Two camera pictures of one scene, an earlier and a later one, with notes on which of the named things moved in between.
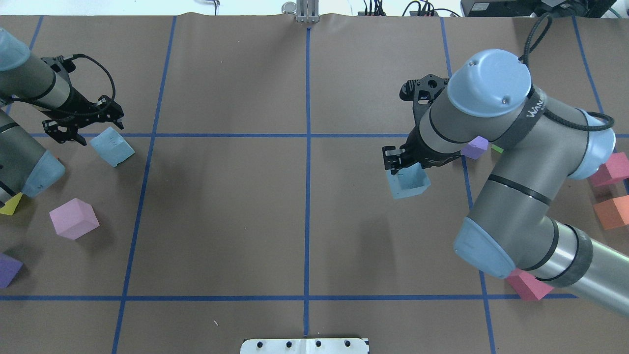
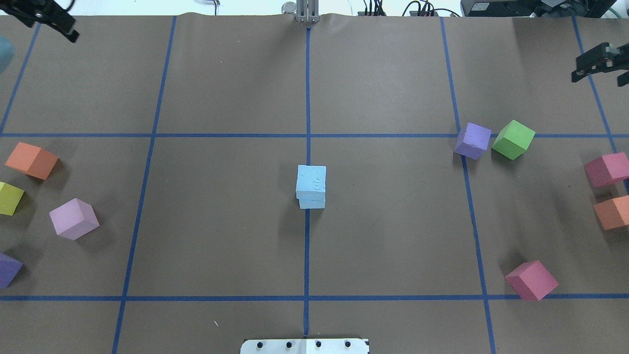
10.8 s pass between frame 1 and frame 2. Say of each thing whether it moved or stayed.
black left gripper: moved
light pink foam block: stayed
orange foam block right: stayed
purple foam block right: stayed
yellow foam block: stayed
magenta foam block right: stayed
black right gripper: moved
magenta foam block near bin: stayed
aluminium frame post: stayed
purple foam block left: stayed
